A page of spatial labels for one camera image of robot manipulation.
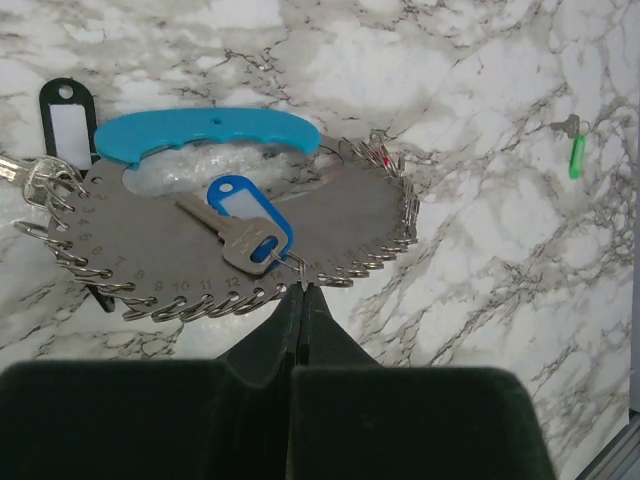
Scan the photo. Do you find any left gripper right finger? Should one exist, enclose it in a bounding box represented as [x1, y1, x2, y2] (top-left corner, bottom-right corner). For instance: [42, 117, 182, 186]
[289, 286, 555, 479]

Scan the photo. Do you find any blue tagged key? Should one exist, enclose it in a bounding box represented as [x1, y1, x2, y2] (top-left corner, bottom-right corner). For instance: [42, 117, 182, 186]
[169, 174, 309, 279]

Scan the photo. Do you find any black tagged key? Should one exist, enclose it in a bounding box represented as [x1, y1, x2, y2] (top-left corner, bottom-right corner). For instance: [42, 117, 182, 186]
[1, 78, 98, 208]

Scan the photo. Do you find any green tagged key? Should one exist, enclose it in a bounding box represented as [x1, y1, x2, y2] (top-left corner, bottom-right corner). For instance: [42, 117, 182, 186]
[550, 113, 591, 180]

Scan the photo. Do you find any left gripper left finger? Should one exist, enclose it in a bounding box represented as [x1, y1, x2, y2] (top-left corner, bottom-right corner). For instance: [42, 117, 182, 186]
[1, 286, 304, 479]

